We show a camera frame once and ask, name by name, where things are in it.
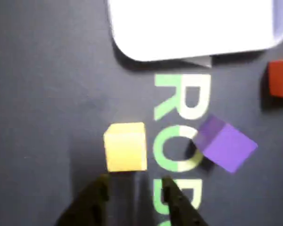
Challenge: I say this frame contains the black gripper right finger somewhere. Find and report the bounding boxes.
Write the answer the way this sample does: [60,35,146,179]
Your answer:
[161,176,207,226]

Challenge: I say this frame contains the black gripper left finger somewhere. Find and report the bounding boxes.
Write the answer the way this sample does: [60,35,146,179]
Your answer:
[55,174,114,226]

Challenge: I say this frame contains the yellow wooden block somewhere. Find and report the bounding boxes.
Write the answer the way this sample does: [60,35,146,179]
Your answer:
[103,121,148,172]

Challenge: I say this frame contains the purple wooden block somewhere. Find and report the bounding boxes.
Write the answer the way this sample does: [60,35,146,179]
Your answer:
[193,114,259,174]

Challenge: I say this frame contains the orange-red wooden block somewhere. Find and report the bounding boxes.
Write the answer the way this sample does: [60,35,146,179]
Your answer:
[266,58,283,98]

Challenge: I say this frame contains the white rounded tray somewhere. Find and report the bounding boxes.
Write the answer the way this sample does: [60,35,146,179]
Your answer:
[108,0,283,63]

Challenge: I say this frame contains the dark mat with logo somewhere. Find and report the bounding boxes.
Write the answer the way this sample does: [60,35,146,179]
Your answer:
[0,0,283,226]

